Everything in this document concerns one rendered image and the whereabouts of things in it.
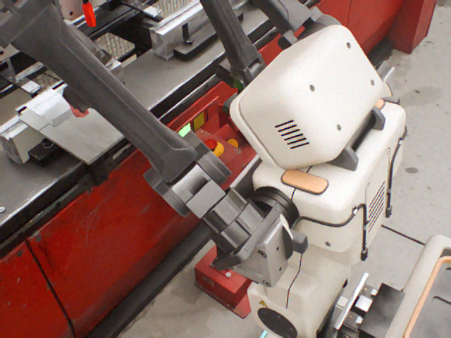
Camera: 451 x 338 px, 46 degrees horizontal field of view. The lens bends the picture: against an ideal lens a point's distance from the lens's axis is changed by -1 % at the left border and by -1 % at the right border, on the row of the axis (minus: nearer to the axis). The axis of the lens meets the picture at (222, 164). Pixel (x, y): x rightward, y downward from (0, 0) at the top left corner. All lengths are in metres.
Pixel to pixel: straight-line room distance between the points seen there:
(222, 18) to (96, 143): 0.41
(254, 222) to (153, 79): 0.92
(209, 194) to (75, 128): 0.61
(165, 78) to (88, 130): 0.41
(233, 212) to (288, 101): 0.18
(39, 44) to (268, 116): 0.34
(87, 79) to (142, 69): 1.03
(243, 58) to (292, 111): 0.56
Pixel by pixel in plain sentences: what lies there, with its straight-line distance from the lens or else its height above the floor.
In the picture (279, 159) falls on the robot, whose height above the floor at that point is 1.25.
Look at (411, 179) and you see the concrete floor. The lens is 2.59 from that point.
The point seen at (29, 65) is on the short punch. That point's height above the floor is 1.11.
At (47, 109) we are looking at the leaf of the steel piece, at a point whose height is 1.00.
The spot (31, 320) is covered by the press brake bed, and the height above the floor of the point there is 0.48.
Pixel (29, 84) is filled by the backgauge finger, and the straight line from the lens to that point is 1.50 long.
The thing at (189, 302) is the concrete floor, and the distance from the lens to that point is 2.12.
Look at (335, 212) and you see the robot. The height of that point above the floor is 1.22.
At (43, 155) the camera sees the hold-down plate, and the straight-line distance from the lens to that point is 1.42.
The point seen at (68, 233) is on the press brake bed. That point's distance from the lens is 1.53.
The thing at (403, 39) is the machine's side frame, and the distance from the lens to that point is 3.32.
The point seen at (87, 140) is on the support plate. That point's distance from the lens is 1.28.
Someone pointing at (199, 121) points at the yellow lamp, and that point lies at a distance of 1.56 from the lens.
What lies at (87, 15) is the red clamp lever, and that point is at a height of 1.19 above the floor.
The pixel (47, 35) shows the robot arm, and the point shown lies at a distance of 0.62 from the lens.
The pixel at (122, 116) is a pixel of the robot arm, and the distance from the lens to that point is 0.69.
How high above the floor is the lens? 1.85
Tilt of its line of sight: 46 degrees down
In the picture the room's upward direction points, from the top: 3 degrees counter-clockwise
